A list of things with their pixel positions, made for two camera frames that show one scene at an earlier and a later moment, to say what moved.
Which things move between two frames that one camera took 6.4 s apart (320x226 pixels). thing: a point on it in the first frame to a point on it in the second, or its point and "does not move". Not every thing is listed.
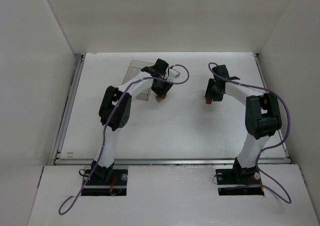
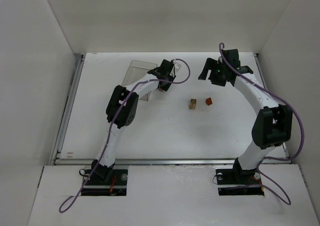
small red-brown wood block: [208, 100] does not move
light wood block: [159, 99] to [192, 104]
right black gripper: [210, 93] to [210, 67]
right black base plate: [239, 181] does not move
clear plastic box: [134, 68] does not move
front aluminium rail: [171, 162] does not move
